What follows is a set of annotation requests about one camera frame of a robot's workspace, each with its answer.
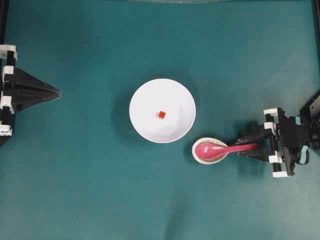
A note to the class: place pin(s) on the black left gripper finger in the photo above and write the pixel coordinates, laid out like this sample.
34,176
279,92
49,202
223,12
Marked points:
18,78
21,101

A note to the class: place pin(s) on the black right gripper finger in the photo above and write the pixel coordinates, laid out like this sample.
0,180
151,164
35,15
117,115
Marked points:
269,156
265,131

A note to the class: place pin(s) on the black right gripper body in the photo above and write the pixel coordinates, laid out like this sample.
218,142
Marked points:
292,133

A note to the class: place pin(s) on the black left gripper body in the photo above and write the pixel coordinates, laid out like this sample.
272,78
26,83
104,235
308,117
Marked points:
7,108

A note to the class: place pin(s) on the pink plastic spoon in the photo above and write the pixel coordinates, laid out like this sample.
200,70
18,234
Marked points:
209,151

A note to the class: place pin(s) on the small red block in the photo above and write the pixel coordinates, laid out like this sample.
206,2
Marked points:
161,115

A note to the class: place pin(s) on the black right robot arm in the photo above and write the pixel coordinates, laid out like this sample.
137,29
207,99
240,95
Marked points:
311,112

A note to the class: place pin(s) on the speckled teardrop spoon rest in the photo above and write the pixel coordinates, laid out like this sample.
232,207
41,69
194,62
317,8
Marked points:
212,141

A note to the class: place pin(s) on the white round bowl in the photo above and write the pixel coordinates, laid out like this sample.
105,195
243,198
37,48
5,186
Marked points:
164,95

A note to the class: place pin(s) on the black left frame rail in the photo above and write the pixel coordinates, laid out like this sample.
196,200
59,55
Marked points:
4,9

